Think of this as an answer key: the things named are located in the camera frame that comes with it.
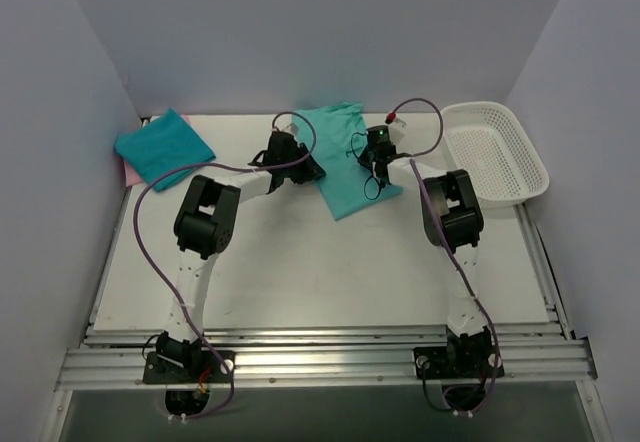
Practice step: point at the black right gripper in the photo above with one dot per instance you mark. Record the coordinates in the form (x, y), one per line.
(379, 163)

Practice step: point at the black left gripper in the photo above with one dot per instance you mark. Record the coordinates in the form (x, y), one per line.
(304, 170)

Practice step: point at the light green t shirt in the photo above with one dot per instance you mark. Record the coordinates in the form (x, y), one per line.
(337, 135)

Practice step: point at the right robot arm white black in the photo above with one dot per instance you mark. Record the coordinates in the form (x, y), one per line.
(452, 221)

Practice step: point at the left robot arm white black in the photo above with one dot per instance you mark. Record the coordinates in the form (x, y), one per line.
(204, 227)

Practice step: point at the white perforated plastic basket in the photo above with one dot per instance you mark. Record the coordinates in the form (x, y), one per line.
(487, 140)

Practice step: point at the folded teal t shirt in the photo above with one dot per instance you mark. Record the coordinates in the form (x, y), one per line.
(163, 145)

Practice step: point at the folded pink t shirt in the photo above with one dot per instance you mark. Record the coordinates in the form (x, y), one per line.
(132, 178)

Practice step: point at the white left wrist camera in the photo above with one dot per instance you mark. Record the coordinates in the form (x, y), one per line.
(298, 129)

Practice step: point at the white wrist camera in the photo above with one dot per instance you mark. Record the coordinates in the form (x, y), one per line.
(396, 128)
(298, 129)

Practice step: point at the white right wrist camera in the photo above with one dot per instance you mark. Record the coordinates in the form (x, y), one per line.
(396, 128)

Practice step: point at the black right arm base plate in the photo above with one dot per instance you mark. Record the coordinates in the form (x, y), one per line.
(448, 362)

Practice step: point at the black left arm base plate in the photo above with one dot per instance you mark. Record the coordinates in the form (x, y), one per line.
(208, 369)

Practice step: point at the aluminium rail frame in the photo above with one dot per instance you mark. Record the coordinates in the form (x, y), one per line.
(345, 384)

